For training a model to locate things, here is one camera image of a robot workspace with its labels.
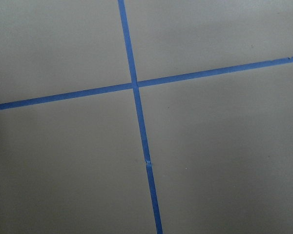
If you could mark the brown paper table cover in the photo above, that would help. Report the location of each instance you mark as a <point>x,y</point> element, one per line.
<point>146,116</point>

